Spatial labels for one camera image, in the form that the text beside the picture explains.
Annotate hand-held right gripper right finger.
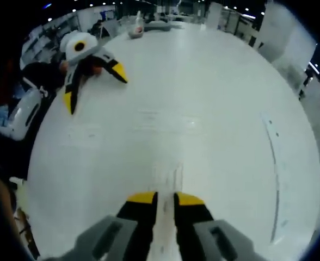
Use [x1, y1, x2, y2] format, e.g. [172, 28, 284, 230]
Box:
[173, 191, 261, 261]

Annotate person's left hand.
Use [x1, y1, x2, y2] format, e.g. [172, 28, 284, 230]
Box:
[78, 55, 104, 78]

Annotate white chest device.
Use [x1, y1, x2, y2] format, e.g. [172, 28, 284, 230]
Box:
[0, 87, 50, 141]

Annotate grey curved object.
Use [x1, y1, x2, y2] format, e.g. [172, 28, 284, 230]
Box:
[143, 21, 173, 32]

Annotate white and red object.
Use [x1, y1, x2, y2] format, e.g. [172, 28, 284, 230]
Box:
[128, 10, 145, 39]

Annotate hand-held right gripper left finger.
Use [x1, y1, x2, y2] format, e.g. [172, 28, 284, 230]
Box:
[59, 191, 159, 261]

